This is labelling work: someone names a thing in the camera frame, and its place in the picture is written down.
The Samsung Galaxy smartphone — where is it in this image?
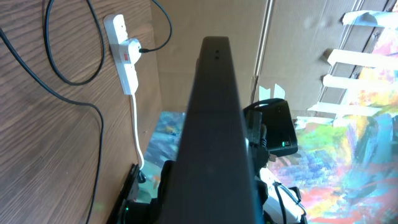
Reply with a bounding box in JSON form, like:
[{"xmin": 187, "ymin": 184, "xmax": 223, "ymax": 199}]
[{"xmin": 159, "ymin": 37, "xmax": 264, "ymax": 224}]

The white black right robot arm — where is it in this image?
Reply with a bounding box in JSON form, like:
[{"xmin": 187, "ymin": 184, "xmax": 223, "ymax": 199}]
[{"xmin": 117, "ymin": 98, "xmax": 307, "ymax": 223}]

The white charger plug adapter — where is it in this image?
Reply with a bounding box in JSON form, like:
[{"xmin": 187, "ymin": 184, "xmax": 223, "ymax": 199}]
[{"xmin": 119, "ymin": 39, "xmax": 141, "ymax": 65}]

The white power strip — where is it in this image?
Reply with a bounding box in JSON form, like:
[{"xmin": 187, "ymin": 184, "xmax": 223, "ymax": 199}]
[{"xmin": 104, "ymin": 14, "xmax": 139, "ymax": 95}]

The white power strip cord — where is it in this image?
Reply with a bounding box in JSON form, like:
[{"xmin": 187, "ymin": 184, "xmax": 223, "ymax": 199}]
[{"xmin": 130, "ymin": 93, "xmax": 146, "ymax": 171}]

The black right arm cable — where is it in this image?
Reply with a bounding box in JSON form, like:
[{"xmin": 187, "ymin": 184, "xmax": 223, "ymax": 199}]
[{"xmin": 272, "ymin": 181, "xmax": 299, "ymax": 224}]

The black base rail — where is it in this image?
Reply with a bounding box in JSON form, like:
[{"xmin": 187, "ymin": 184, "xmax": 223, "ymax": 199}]
[{"xmin": 106, "ymin": 164, "xmax": 140, "ymax": 224}]

